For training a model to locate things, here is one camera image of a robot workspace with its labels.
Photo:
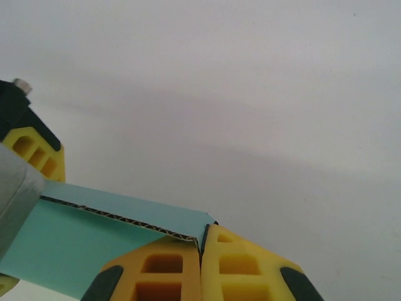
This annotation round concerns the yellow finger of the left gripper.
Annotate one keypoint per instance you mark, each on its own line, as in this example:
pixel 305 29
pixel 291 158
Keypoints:
pixel 40 150
pixel 7 282

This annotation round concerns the teal corrugated cardboard box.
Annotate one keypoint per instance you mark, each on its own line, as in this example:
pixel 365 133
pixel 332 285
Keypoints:
pixel 78 238

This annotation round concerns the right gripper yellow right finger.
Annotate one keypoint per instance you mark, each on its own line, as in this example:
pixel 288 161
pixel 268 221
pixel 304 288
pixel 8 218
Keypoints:
pixel 241 276

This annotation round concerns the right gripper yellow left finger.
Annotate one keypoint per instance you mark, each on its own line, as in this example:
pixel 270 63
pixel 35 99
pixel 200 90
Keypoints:
pixel 163 276

